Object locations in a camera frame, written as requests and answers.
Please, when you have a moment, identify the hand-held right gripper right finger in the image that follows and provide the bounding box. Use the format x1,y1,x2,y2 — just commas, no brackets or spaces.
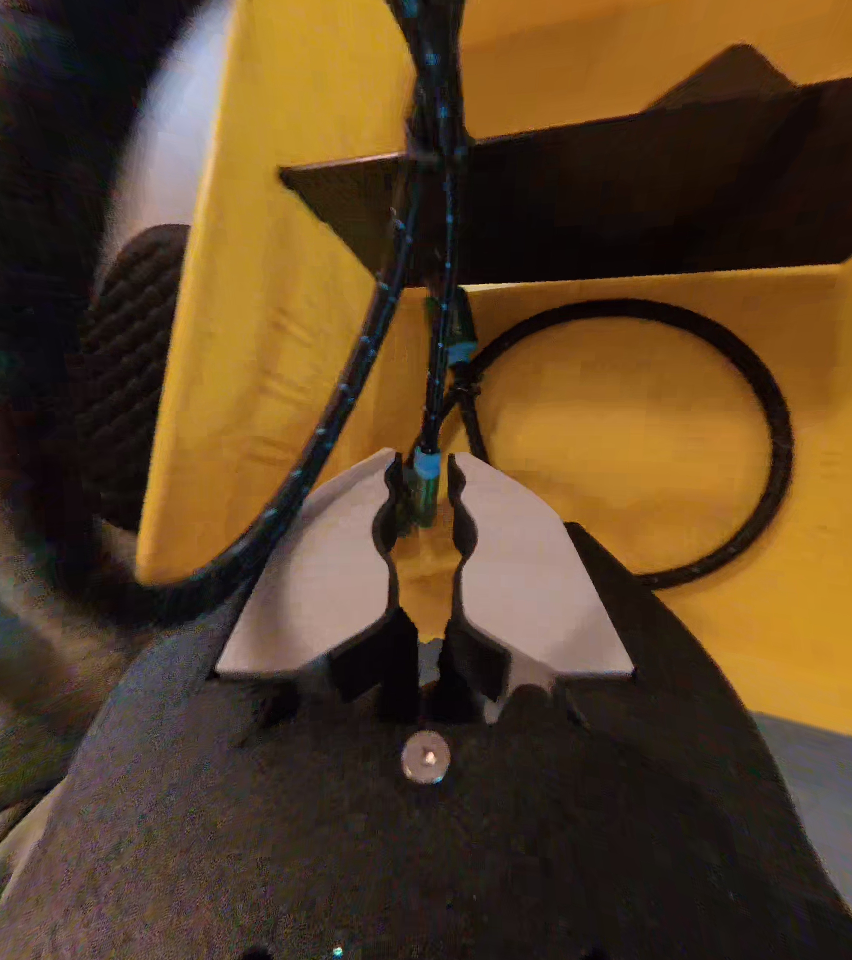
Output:
437,452,635,723

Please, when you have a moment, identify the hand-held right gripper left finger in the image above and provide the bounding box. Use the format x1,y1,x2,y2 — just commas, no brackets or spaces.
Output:
216,448,421,705

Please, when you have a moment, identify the yellow plastic bin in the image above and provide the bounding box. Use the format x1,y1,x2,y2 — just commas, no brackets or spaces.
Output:
135,0,852,751

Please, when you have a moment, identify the thick black braided cable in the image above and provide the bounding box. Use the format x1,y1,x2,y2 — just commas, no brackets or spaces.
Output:
456,298,796,591

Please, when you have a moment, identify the black mesh wrist rest pad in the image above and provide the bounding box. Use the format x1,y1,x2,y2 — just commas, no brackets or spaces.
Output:
77,223,193,535

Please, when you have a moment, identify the black bin divider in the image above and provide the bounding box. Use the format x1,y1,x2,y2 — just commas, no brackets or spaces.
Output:
279,43,852,290

